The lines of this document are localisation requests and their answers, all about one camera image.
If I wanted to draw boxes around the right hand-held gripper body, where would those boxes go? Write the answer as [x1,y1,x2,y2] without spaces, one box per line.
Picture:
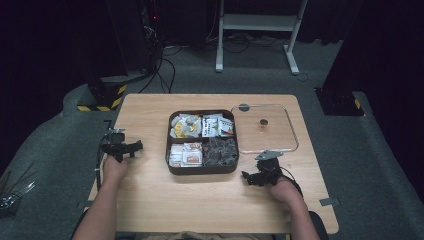
[254,149,285,187]

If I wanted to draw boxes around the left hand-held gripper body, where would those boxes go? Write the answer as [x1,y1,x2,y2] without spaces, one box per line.
[100,127,134,164]

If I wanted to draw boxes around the person's left hand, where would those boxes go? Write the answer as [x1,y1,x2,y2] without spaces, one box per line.
[102,155,132,184]

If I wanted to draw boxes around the person's right hand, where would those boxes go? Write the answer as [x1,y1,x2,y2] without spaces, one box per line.
[267,175,303,205]

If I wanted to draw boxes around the clear plastic tray lid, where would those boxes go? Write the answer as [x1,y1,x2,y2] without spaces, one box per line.
[230,103,300,155]

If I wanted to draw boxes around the pile of dark wrapped snacks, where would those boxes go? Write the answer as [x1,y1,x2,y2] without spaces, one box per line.
[202,136,240,167]

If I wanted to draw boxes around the black yellow striped stand base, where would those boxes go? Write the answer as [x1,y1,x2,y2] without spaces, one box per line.
[76,74,129,113]

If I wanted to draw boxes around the brown divided snack tray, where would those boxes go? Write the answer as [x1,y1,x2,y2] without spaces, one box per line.
[165,108,241,176]

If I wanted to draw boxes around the pile of white orange packets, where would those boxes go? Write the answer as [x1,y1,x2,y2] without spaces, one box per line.
[168,142,204,168]

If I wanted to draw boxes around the pile of yellow white packets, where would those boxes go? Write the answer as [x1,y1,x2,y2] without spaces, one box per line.
[169,113,203,139]

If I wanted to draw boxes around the pile of white printed packets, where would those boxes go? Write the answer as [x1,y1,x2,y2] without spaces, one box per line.
[201,113,235,138]

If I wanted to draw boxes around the grey tape strip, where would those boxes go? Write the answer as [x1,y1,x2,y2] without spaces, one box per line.
[318,196,341,207]
[76,199,95,210]

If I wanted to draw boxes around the person's clothing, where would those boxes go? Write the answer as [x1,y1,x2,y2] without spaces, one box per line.
[133,230,278,240]

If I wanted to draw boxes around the folded metal tripod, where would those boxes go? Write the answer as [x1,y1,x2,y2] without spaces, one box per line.
[0,161,38,212]

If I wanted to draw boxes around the dark computer tower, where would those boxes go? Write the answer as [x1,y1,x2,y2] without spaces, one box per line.
[139,0,162,72]

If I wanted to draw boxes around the white metal stand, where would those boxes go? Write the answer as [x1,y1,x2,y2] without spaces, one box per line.
[215,0,310,76]

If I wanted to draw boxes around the right hand-held gripper cable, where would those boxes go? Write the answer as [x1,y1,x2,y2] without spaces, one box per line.
[280,165,305,198]

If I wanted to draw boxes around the hand-held gripper cable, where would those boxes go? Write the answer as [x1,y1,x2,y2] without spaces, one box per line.
[280,165,305,198]
[95,145,108,192]

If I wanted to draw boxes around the left hand-held gripper cable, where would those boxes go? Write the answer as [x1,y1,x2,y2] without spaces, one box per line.
[95,145,108,192]

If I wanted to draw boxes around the black floor cables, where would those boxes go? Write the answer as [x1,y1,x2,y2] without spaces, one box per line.
[137,44,177,95]

